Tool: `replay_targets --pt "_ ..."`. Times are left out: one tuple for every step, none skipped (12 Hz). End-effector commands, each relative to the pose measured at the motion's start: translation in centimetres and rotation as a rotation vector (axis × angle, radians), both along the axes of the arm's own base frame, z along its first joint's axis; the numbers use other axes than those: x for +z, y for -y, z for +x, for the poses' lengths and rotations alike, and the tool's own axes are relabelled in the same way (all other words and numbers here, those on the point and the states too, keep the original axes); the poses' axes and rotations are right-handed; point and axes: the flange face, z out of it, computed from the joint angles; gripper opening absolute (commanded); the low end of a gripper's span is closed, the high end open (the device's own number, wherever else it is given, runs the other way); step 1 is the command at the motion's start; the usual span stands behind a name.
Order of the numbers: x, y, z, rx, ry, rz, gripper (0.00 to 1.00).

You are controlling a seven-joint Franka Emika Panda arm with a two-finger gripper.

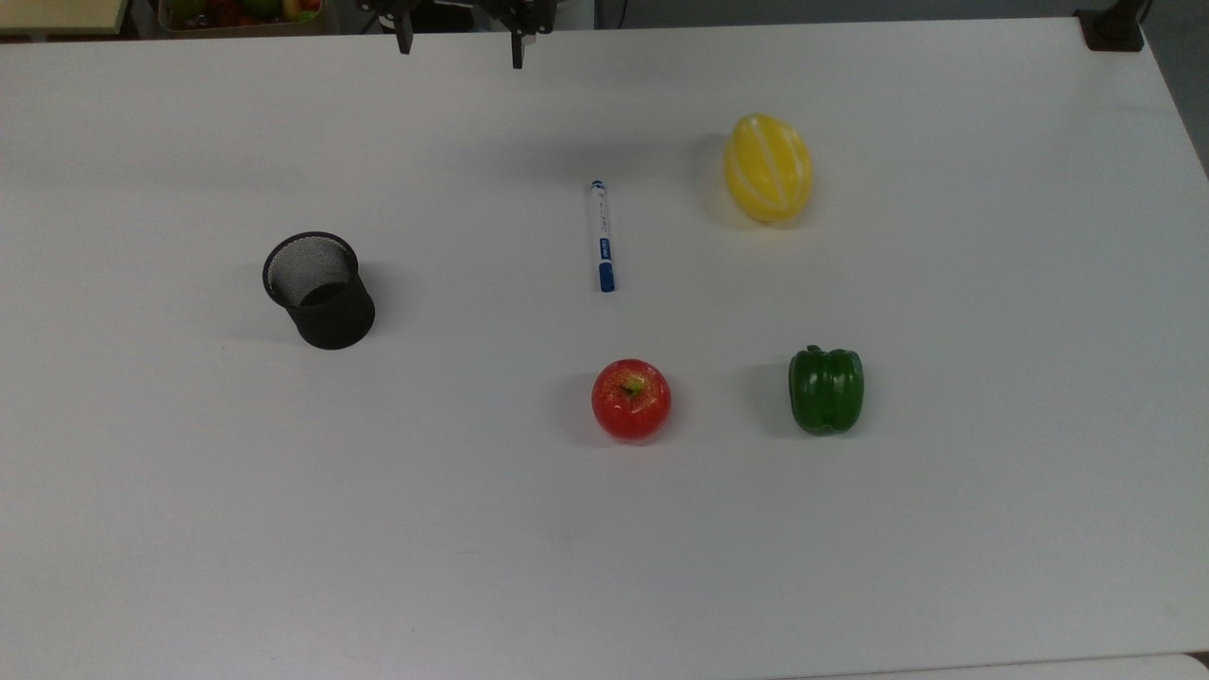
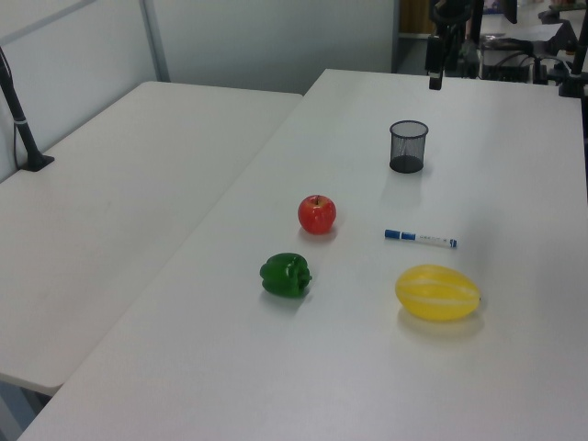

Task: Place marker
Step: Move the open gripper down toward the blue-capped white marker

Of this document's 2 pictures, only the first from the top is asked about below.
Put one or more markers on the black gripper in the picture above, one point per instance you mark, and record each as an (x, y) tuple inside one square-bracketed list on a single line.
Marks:
[(453, 9)]

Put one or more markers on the light wooden board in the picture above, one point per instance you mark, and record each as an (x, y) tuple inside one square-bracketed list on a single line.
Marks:
[(57, 13)]

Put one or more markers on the black clamp mount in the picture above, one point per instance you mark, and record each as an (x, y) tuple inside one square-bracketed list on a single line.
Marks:
[(1113, 26)]

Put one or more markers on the yellow striped melon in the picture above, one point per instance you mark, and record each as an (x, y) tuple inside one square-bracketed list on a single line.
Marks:
[(767, 170)]

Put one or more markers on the black mesh pen cup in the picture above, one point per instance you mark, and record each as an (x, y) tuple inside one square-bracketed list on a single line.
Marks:
[(331, 316)]

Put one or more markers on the green bell pepper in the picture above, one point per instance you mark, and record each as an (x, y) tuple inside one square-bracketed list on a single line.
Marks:
[(826, 389)]

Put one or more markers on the white marker with blue cap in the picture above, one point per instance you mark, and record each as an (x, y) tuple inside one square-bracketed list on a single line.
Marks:
[(602, 236)]

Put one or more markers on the bin of toy fruit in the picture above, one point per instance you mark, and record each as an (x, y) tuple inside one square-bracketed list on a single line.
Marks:
[(236, 14)]

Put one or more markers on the red apple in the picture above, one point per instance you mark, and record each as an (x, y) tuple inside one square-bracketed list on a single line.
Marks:
[(631, 401)]

